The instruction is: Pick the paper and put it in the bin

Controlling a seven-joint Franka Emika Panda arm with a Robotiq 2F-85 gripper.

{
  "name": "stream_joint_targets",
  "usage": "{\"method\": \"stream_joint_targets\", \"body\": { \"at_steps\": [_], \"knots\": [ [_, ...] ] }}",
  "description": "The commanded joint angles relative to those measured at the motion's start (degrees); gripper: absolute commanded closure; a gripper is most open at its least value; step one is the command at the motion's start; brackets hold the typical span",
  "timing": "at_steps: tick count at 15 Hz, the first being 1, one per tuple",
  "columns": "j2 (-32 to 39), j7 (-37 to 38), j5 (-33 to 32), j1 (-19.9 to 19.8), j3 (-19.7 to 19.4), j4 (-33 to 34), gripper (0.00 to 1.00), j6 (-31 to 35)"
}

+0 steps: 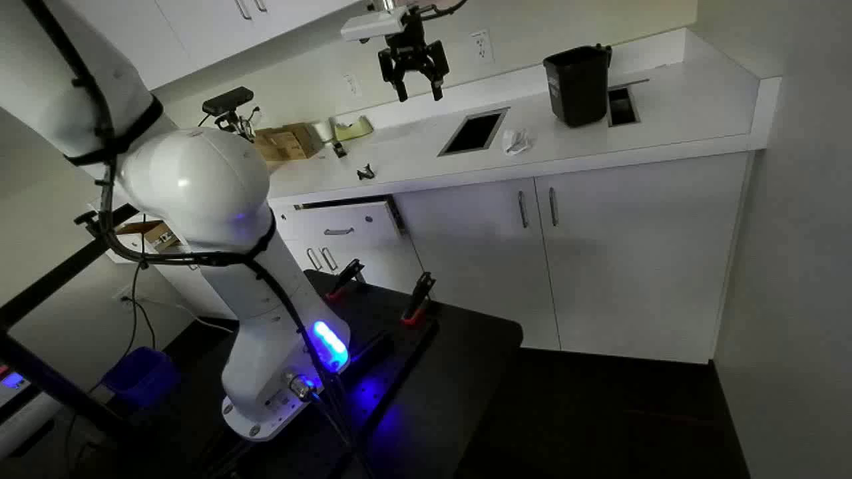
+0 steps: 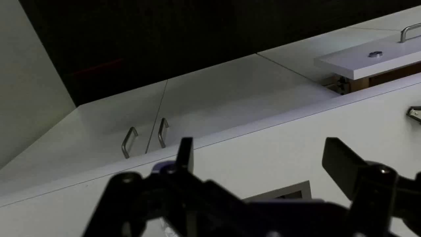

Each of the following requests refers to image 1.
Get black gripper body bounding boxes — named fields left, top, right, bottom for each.
left=376, top=8, right=452, bottom=85

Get white paper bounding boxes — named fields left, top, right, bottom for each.
left=502, top=128, right=535, bottom=156

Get black waste bin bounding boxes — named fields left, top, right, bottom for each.
left=542, top=39, right=615, bottom=131

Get blue plastic bin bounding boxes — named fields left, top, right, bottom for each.
left=101, top=343, right=186, bottom=413

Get yellowish flat packet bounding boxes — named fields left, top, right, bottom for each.
left=335, top=115, right=379, bottom=143

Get dark slim bottle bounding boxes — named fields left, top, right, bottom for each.
left=327, top=115, right=351, bottom=160

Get brown cardboard box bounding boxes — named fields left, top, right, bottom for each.
left=250, top=120, right=327, bottom=169

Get white cabinet drawer front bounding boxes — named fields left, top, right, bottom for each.
left=273, top=198, right=420, bottom=294

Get narrow white cabinet door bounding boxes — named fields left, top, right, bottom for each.
left=394, top=177, right=561, bottom=351

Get black red table clamp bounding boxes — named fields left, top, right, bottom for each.
left=396, top=269, right=440, bottom=330
left=323, top=254, right=368, bottom=305

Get wide white cabinet door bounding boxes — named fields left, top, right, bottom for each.
left=535, top=152, right=757, bottom=365

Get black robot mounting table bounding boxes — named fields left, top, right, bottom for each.
left=84, top=269, right=527, bottom=479

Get white wall outlet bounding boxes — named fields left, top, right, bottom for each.
left=468, top=28, right=495, bottom=67

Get black camera on stand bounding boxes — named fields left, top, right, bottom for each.
left=199, top=85, right=265, bottom=139

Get thin hanging black cable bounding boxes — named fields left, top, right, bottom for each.
left=117, top=240, right=161, bottom=353

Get black metal frame stand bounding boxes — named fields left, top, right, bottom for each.
left=0, top=201, right=143, bottom=447

